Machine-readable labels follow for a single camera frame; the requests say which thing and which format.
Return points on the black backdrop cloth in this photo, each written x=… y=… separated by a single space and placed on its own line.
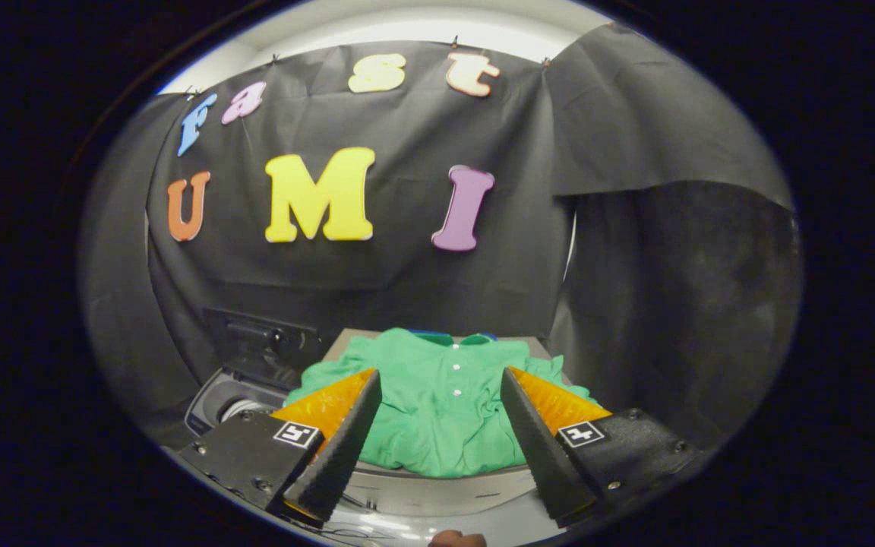
x=407 y=281

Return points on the dark washing machine lid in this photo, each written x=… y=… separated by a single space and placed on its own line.
x=255 y=338

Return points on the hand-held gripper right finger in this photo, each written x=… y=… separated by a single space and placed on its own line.
x=540 y=444

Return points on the grey metal cabinet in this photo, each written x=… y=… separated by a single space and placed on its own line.
x=430 y=495

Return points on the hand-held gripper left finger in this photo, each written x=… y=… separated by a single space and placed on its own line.
x=342 y=444

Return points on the green polo shirt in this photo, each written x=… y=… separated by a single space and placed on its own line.
x=441 y=410

